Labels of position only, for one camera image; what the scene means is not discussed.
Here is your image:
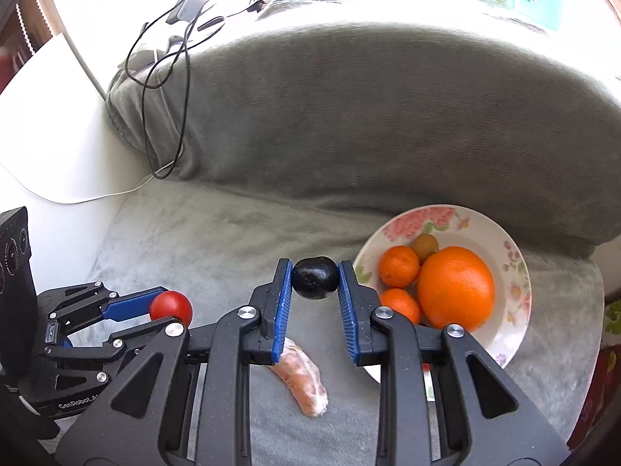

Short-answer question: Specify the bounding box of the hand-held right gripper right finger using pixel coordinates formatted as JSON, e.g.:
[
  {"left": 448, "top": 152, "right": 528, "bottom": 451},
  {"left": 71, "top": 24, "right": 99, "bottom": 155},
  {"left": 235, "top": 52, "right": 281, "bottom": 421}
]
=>
[{"left": 338, "top": 259, "right": 569, "bottom": 466}]

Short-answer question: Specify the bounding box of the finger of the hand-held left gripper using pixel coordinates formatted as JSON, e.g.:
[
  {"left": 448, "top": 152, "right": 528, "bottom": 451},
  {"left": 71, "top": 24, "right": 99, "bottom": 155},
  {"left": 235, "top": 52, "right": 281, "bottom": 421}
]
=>
[
  {"left": 43, "top": 318, "right": 170, "bottom": 366},
  {"left": 36, "top": 282, "right": 166, "bottom": 333}
]

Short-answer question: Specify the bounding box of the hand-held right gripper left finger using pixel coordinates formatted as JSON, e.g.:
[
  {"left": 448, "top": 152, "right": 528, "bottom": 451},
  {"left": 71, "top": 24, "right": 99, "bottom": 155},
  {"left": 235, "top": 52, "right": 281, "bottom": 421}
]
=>
[{"left": 56, "top": 258, "right": 294, "bottom": 466}]

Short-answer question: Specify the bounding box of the dark plum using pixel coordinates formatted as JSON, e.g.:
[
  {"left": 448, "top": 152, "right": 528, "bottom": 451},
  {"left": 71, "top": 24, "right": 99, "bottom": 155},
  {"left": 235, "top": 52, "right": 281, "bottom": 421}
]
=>
[{"left": 292, "top": 256, "right": 339, "bottom": 300}]

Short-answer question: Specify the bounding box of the red cherry tomato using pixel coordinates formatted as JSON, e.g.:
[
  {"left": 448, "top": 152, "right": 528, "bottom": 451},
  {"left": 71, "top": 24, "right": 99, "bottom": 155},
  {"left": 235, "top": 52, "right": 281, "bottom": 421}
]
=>
[{"left": 149, "top": 290, "right": 193, "bottom": 327}]

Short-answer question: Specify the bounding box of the small orange tangerine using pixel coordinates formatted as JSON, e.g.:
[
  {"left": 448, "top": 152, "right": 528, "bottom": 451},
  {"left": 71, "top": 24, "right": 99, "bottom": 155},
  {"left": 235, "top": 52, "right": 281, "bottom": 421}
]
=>
[
  {"left": 380, "top": 288, "right": 422, "bottom": 326},
  {"left": 378, "top": 245, "right": 421, "bottom": 289}
]

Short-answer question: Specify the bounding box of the large brown longan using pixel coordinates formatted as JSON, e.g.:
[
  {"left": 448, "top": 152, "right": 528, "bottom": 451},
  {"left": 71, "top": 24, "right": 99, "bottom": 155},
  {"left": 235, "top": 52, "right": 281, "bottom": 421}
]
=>
[{"left": 411, "top": 234, "right": 440, "bottom": 260}]

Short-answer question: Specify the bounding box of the white floral plate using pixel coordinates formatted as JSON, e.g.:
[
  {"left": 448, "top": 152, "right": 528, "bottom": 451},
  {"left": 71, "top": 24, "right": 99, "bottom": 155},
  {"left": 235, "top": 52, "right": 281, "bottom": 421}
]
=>
[{"left": 352, "top": 205, "right": 532, "bottom": 401}]

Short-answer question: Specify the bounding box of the peeled pomelo segment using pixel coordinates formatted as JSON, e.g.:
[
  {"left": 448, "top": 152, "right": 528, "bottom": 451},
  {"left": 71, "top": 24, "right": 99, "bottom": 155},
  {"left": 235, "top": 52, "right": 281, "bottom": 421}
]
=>
[{"left": 268, "top": 337, "right": 329, "bottom": 418}]

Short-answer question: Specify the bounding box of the light grey fleece blanket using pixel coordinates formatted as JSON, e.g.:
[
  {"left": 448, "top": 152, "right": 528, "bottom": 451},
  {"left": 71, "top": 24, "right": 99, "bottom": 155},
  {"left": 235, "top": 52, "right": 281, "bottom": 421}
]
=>
[{"left": 63, "top": 179, "right": 605, "bottom": 466}]

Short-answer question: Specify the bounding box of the large orange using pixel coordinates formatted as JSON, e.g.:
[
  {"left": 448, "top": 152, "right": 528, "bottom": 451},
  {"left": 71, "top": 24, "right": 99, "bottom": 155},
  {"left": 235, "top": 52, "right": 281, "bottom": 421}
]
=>
[{"left": 416, "top": 246, "right": 496, "bottom": 331}]

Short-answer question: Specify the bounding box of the white flat panel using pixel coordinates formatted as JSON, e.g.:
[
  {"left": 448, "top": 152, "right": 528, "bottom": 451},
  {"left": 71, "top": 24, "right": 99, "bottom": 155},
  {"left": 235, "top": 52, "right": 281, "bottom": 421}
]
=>
[{"left": 0, "top": 34, "right": 108, "bottom": 205}]

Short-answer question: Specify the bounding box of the dark grey fleece blanket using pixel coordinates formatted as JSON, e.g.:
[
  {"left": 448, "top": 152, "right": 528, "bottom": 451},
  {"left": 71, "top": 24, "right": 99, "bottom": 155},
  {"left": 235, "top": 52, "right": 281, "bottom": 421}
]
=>
[{"left": 106, "top": 0, "right": 621, "bottom": 258}]

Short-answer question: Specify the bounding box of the brown wooden furniture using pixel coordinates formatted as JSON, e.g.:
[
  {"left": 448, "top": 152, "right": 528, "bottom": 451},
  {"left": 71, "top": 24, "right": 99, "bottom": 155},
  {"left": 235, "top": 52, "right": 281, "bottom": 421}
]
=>
[{"left": 14, "top": 0, "right": 54, "bottom": 59}]

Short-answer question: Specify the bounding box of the green patterned object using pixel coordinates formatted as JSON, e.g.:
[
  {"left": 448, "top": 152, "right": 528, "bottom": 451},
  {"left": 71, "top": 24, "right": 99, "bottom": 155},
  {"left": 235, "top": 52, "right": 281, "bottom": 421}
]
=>
[{"left": 603, "top": 298, "right": 621, "bottom": 336}]

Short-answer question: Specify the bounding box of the dark red object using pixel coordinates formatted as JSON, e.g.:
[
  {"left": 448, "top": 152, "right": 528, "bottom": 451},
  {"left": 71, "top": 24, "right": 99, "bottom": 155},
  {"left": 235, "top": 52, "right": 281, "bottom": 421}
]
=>
[{"left": 567, "top": 340, "right": 621, "bottom": 452}]

